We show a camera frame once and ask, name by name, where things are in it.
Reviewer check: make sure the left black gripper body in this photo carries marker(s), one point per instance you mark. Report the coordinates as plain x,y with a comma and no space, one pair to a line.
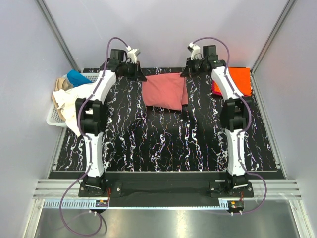
131,70

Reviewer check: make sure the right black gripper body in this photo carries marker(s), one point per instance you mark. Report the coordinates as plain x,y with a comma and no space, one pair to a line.
195,67

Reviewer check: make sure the salmon pink t-shirt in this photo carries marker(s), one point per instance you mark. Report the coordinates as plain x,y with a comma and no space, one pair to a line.
167,91

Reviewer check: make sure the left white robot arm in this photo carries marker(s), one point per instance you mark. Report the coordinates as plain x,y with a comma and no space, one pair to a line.
91,117

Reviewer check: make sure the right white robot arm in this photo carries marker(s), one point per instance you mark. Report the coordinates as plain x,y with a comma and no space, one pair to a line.
234,116

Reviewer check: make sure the folded orange t-shirt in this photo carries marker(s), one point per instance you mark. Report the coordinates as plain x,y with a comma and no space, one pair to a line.
235,81

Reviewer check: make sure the blue t-shirt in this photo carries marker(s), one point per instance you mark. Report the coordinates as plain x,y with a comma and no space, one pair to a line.
77,79

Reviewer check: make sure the white t-shirt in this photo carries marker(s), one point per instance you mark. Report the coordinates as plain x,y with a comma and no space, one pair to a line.
66,103

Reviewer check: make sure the beige t-shirt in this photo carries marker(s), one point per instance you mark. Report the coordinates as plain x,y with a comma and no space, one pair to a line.
61,83

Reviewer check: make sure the white plastic laundry basket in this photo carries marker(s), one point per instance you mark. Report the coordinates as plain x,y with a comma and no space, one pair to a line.
53,118

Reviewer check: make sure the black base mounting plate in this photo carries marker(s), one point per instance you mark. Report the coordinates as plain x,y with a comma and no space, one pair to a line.
176,198

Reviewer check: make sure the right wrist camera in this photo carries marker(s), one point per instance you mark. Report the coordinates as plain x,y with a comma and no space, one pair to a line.
194,49

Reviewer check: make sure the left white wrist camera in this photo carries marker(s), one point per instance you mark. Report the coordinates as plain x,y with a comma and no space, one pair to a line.
132,53

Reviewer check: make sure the left aluminium frame post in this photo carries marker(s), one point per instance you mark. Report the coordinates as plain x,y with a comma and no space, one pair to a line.
56,32

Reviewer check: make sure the aluminium frame post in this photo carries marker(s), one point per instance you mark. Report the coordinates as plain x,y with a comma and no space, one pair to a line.
56,32
275,30

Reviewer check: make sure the right aluminium frame post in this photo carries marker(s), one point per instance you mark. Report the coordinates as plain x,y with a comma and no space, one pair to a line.
275,30

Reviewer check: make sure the white slotted cable duct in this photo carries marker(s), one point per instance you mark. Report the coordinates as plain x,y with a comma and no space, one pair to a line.
104,204

